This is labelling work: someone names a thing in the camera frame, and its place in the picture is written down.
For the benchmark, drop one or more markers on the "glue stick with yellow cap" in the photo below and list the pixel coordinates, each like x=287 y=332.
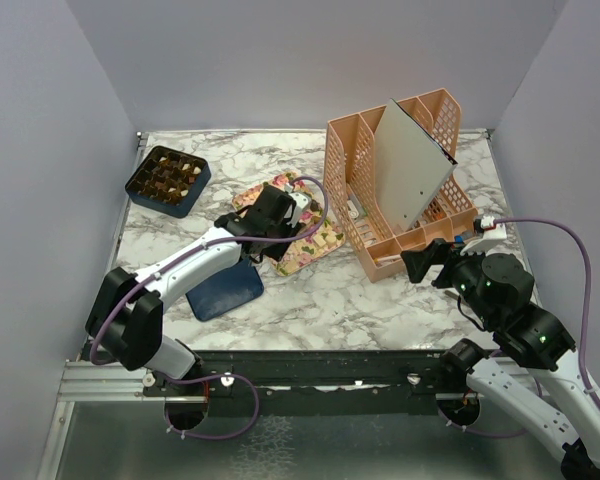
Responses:
x=386 y=259

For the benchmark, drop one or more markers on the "peach plastic desk organizer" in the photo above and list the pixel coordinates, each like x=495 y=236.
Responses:
x=350 y=184

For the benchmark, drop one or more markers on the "floral serving tray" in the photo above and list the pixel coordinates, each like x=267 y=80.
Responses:
x=303 y=252

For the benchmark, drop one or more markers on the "blue chocolate box with insert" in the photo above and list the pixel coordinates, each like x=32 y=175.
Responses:
x=142 y=190

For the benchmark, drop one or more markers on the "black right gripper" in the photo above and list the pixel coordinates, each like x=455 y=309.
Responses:
x=418 y=261

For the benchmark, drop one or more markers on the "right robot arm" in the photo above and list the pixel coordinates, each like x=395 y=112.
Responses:
x=498 y=290

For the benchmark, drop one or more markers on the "white rectangular chocolate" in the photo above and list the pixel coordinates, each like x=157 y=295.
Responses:
x=319 y=241

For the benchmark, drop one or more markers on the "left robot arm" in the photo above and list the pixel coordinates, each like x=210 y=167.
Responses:
x=126 y=321

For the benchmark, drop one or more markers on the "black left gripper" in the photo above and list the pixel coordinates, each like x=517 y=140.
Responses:
x=276 y=252

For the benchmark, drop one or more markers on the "grey board in organizer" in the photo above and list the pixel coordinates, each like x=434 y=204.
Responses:
x=410 y=167

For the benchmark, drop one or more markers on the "blue box lid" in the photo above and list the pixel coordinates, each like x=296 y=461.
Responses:
x=225 y=291

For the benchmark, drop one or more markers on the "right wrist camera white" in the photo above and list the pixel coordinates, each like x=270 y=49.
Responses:
x=488 y=234

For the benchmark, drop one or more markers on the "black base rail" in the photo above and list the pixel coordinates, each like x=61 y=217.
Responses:
x=316 y=383

